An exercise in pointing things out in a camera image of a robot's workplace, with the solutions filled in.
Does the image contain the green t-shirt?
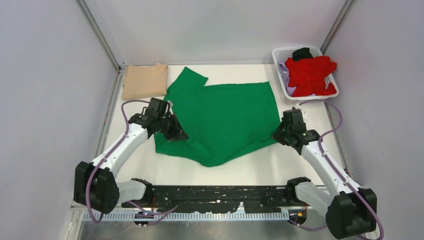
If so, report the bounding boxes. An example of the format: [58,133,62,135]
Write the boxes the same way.
[154,67,281,167]

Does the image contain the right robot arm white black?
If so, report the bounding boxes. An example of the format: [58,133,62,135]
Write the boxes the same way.
[271,108,378,240]

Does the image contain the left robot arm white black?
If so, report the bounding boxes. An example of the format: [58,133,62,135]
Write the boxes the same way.
[73,97,189,214]

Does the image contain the folded beige t-shirt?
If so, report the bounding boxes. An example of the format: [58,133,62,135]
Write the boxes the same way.
[121,63,169,101]

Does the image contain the red t-shirt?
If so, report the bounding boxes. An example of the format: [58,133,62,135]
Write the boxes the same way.
[285,56,337,98]

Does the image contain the lavender t-shirt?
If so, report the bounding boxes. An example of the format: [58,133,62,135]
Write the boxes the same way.
[278,62,296,97]

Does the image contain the white plastic laundry basket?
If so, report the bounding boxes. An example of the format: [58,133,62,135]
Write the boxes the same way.
[272,46,339,101]

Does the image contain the black t-shirt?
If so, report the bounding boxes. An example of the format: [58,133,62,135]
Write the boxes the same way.
[292,47,313,62]

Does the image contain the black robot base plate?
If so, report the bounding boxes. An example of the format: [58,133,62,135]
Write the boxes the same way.
[135,185,307,215]

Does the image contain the aluminium frame rail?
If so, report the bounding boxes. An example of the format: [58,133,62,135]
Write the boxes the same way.
[70,188,374,222]

